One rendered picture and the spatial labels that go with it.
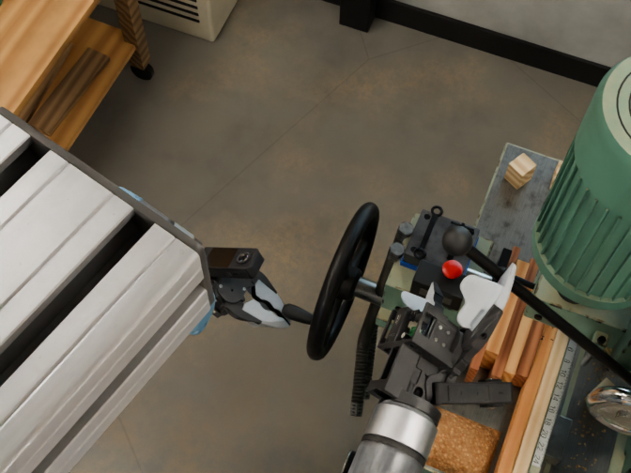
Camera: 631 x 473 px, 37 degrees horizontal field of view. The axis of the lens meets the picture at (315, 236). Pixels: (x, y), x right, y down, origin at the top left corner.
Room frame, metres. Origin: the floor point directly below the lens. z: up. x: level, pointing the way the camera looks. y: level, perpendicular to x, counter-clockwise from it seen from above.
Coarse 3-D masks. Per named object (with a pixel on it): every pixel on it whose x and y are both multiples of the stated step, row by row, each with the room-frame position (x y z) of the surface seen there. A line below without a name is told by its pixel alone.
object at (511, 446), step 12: (552, 336) 0.54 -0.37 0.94; (540, 348) 0.52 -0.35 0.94; (540, 360) 0.50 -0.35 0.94; (540, 372) 0.48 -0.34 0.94; (528, 384) 0.47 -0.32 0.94; (528, 396) 0.45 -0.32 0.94; (516, 408) 0.43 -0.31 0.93; (528, 408) 0.43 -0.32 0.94; (516, 420) 0.41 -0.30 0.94; (516, 432) 0.39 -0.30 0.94; (504, 444) 0.38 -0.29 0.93; (516, 444) 0.37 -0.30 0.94; (504, 456) 0.36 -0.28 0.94; (504, 468) 0.34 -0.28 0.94
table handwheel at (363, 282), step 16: (368, 208) 0.77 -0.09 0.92; (352, 224) 0.72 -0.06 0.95; (368, 224) 0.79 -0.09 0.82; (352, 240) 0.69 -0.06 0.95; (368, 240) 0.79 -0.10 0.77; (336, 256) 0.66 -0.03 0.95; (352, 256) 0.67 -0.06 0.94; (368, 256) 0.77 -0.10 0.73; (336, 272) 0.64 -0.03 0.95; (352, 272) 0.69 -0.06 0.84; (336, 288) 0.62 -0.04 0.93; (352, 288) 0.66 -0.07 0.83; (368, 288) 0.67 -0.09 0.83; (320, 304) 0.60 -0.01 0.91; (336, 304) 0.65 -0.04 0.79; (320, 320) 0.58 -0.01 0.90; (336, 320) 0.66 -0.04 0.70; (320, 336) 0.56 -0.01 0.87; (336, 336) 0.63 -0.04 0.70; (320, 352) 0.55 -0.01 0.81
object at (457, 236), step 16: (448, 240) 0.49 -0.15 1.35; (464, 240) 0.49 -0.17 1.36; (480, 256) 0.48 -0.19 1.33; (496, 272) 0.47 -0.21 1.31; (512, 288) 0.46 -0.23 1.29; (528, 304) 0.45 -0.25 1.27; (544, 304) 0.45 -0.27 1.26; (560, 320) 0.44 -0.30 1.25; (576, 336) 0.43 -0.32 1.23; (592, 352) 0.42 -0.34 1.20; (608, 368) 0.41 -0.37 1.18; (624, 368) 0.41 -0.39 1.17
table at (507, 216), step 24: (504, 168) 0.87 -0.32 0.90; (552, 168) 0.87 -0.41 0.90; (504, 192) 0.82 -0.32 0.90; (528, 192) 0.82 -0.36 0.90; (480, 216) 0.77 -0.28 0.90; (504, 216) 0.77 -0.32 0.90; (528, 216) 0.77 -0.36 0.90; (504, 240) 0.73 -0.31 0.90; (528, 240) 0.73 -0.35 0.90; (384, 312) 0.60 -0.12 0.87; (456, 408) 0.44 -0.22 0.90; (480, 408) 0.44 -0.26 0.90; (504, 408) 0.44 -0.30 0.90; (504, 432) 0.40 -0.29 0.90
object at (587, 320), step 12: (540, 276) 0.58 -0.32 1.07; (540, 288) 0.56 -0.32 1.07; (552, 288) 0.56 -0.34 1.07; (552, 300) 0.54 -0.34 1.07; (564, 300) 0.55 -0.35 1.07; (528, 312) 0.55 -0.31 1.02; (564, 312) 0.53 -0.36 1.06; (576, 312) 0.53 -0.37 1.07; (588, 312) 0.53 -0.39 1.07; (600, 312) 0.53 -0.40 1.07; (612, 312) 0.53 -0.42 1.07; (624, 312) 0.53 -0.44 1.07; (576, 324) 0.52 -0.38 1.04; (588, 324) 0.52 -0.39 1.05; (600, 324) 0.51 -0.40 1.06; (612, 324) 0.51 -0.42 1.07; (624, 324) 0.51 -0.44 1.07; (588, 336) 0.51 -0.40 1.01; (612, 336) 0.50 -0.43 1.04
